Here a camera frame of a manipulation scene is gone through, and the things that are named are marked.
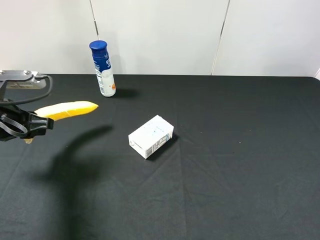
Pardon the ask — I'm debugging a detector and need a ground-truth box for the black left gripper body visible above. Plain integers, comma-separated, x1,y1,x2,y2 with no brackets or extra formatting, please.
0,105,54,142

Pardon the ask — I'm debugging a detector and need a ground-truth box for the yellow banana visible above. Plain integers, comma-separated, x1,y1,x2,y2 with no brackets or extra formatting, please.
23,100,99,145

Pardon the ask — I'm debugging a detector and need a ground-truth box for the blue capped white bottle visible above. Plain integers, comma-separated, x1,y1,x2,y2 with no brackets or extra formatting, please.
89,40,116,97

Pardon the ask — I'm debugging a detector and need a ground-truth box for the white milk carton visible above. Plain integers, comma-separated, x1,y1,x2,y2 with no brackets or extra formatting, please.
128,115,174,159

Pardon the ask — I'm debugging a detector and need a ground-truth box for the black tablecloth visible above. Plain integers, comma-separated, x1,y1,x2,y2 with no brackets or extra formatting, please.
0,74,320,240

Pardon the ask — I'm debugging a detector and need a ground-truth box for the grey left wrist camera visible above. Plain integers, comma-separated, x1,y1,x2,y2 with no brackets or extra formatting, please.
0,70,47,90

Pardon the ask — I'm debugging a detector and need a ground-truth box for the black left camera cable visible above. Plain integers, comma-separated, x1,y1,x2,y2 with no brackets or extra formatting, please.
0,74,54,106

